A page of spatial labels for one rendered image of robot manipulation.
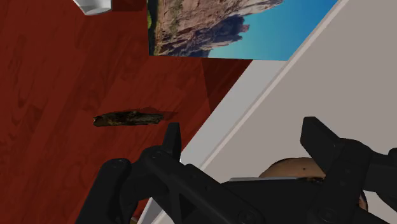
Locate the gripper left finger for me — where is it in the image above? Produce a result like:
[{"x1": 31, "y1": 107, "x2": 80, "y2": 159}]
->
[{"x1": 75, "y1": 122, "x2": 265, "y2": 224}]

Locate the red wooden table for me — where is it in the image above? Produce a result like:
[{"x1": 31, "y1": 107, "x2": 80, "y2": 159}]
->
[{"x1": 0, "y1": 0, "x2": 254, "y2": 224}]

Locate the tan speckled round object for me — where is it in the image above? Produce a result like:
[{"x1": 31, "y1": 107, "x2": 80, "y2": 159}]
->
[{"x1": 258, "y1": 157, "x2": 369, "y2": 213}]

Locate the landscape patterned robot stand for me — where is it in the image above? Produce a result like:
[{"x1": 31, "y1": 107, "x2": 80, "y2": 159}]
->
[{"x1": 147, "y1": 0, "x2": 340, "y2": 62}]

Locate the dark brown flat elongated object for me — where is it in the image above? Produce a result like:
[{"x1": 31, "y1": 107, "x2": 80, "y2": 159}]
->
[{"x1": 92, "y1": 109, "x2": 165, "y2": 128}]

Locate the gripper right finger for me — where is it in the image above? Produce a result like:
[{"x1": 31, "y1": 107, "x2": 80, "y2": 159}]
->
[{"x1": 299, "y1": 116, "x2": 397, "y2": 224}]

